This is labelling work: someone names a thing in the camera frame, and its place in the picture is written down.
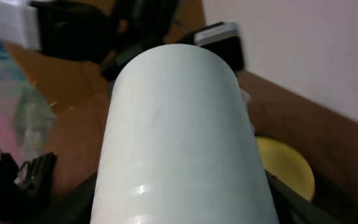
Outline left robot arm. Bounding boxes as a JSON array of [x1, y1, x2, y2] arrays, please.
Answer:
[[0, 0, 180, 82]]

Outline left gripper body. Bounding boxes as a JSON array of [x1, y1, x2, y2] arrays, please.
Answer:
[[100, 37, 165, 82]]

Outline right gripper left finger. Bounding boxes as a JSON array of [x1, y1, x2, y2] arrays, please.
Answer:
[[18, 173, 97, 224]]

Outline yellow plate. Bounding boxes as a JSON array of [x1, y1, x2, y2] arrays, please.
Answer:
[[256, 136, 315, 202]]

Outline clear plastic bin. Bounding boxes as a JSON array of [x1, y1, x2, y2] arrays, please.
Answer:
[[0, 43, 55, 166]]

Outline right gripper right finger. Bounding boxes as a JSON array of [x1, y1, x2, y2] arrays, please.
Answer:
[[265, 170, 343, 224]]

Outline pale green cup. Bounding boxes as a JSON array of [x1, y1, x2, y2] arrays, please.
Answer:
[[91, 44, 278, 223]]

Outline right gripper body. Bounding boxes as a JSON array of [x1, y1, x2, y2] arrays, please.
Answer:
[[0, 152, 57, 222]]

